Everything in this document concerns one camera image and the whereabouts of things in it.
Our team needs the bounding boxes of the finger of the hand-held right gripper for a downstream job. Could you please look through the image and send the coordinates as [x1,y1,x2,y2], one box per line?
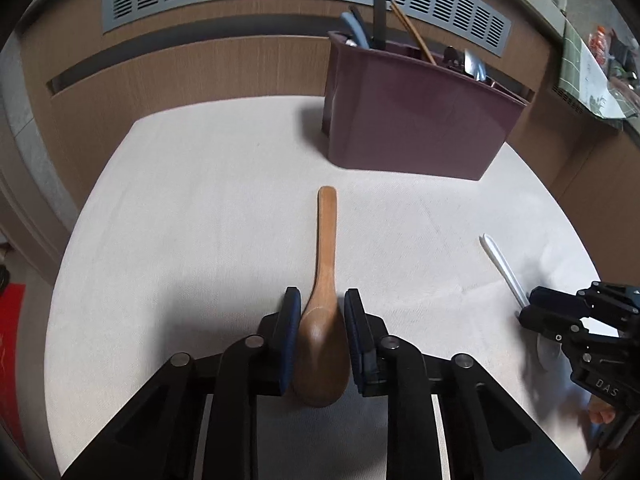
[519,306,581,343]
[530,286,583,311]

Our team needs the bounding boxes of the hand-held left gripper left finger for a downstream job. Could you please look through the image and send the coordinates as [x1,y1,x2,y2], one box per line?
[62,286,303,480]

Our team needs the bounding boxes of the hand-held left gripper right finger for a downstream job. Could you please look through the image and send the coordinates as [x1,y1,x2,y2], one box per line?
[343,288,583,480]

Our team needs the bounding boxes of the white plastic spoon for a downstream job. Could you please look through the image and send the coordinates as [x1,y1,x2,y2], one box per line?
[479,233,565,372]

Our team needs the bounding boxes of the wooden spoon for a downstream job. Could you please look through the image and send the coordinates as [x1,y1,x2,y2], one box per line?
[291,186,351,408]

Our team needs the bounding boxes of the maroon plastic utensil holder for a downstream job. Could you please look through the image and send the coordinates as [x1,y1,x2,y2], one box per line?
[321,30,536,182]

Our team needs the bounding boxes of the grey plastic spoon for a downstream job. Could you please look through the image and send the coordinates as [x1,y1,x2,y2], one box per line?
[341,12,368,47]

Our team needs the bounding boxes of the brown ladle with black handle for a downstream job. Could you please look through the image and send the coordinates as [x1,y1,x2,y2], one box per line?
[374,0,388,51]

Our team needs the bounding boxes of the person's right hand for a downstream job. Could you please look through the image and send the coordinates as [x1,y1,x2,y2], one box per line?
[587,405,618,426]

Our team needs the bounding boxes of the small cabinet vent grille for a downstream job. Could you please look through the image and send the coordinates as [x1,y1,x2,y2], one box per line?
[550,85,586,116]

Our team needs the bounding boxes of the white paper with drawing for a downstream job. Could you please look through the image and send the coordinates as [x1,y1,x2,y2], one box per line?
[575,50,621,116]

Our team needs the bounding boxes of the green checkered cloth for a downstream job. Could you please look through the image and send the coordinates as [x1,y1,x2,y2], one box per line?
[557,20,626,121]

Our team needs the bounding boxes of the silver metal utensil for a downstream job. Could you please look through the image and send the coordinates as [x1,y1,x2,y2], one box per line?
[462,49,488,83]

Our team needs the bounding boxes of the black box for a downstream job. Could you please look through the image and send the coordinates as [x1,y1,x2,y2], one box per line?
[609,37,633,68]

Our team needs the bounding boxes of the orange packets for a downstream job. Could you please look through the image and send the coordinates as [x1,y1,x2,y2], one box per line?
[587,27,611,58]

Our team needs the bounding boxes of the red floor mat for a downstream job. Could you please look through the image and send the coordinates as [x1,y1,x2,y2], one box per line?
[0,282,26,456]

